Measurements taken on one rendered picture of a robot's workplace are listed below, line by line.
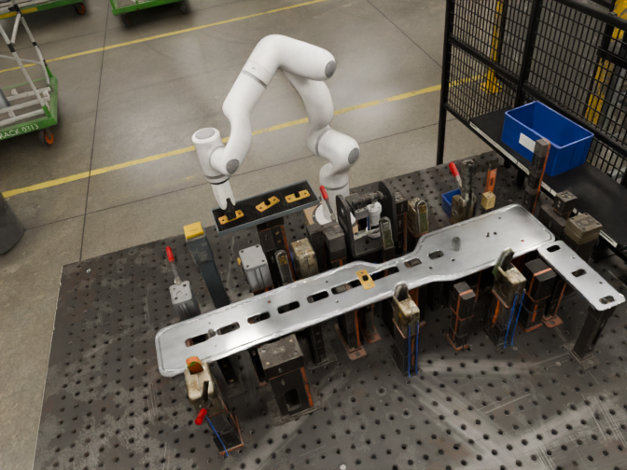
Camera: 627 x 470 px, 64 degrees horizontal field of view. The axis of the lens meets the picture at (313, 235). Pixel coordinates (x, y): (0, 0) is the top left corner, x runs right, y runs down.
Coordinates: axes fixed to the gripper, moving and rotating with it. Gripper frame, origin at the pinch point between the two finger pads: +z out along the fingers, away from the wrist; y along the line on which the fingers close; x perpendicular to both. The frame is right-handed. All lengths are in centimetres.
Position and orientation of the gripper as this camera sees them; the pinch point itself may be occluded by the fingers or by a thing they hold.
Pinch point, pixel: (229, 212)
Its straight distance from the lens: 174.1
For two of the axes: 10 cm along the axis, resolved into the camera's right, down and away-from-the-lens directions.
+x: 8.9, -3.8, 2.4
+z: 1.2, 7.2, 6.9
